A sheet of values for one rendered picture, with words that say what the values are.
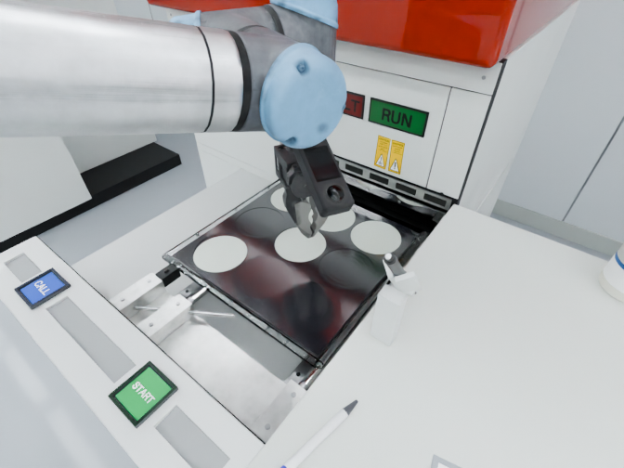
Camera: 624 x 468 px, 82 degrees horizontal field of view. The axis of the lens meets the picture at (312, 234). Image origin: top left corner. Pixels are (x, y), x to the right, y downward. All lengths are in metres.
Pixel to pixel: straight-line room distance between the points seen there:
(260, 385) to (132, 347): 0.18
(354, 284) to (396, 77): 0.37
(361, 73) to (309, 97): 0.45
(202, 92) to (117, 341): 0.38
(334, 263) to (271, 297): 0.14
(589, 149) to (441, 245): 1.68
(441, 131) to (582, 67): 1.51
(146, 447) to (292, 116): 0.37
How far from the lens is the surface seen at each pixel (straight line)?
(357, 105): 0.76
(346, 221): 0.76
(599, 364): 0.59
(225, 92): 0.28
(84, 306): 0.62
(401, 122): 0.72
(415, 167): 0.74
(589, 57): 2.15
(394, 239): 0.73
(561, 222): 2.45
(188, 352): 0.61
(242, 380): 0.57
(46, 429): 1.75
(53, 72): 0.26
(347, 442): 0.44
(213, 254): 0.71
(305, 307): 0.60
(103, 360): 0.55
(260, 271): 0.66
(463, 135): 0.69
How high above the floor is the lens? 1.38
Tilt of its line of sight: 41 degrees down
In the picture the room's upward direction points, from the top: straight up
